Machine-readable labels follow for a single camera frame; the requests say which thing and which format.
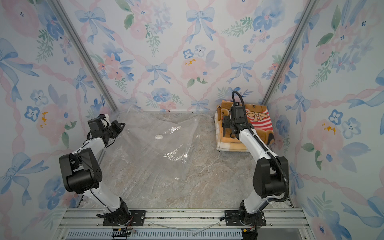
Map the orange cream striped blanket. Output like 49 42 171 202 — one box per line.
214 113 249 152

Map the left aluminium corner post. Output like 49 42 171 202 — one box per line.
48 0 118 112

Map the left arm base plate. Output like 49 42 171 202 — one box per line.
103 210 147 227

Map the aluminium corner post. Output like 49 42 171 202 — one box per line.
48 0 118 112
262 0 318 106

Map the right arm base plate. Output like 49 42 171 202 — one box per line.
220 210 267 228

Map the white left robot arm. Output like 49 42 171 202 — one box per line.
59 114 132 226

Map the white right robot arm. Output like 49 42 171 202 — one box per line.
223 103 289 226

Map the right aluminium corner post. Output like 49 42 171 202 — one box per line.
262 0 318 106

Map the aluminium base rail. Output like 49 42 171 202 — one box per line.
53 208 315 240

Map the clear plastic vacuum bag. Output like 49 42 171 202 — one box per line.
106 107 200 181

